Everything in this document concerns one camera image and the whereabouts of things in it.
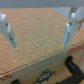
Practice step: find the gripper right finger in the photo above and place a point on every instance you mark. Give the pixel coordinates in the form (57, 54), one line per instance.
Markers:
(68, 33)

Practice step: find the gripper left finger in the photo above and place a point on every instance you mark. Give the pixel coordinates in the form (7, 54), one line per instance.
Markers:
(8, 30)

